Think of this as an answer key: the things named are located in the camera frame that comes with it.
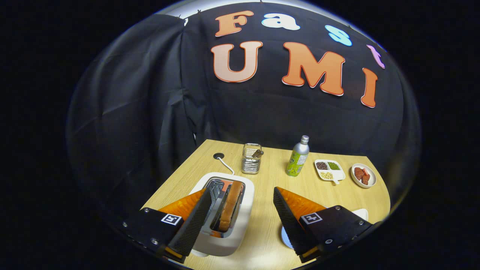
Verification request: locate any wire mesh utensil holder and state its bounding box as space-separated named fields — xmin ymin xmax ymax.
xmin=241 ymin=143 xmax=263 ymax=174

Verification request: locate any white divided dish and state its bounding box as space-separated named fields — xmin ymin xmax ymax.
xmin=314 ymin=159 xmax=346 ymax=185

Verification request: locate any white toaster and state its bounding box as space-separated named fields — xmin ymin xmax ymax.
xmin=189 ymin=172 xmax=255 ymax=257

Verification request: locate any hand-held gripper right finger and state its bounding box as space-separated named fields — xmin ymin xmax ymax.
xmin=273 ymin=187 xmax=374 ymax=264

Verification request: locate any silver bottle with green label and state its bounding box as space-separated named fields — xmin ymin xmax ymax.
xmin=285 ymin=135 xmax=310 ymax=177

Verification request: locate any blue round plate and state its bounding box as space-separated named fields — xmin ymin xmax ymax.
xmin=281 ymin=225 xmax=295 ymax=250

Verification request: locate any white power cable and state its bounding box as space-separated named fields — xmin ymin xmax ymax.
xmin=217 ymin=156 xmax=235 ymax=176

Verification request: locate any white oval plate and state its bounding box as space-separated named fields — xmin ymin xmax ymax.
xmin=351 ymin=163 xmax=377 ymax=189

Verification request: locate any toasted bread slice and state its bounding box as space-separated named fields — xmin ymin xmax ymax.
xmin=219 ymin=181 xmax=243 ymax=232

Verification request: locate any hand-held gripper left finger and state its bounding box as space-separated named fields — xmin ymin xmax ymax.
xmin=122 ymin=187 xmax=213 ymax=264

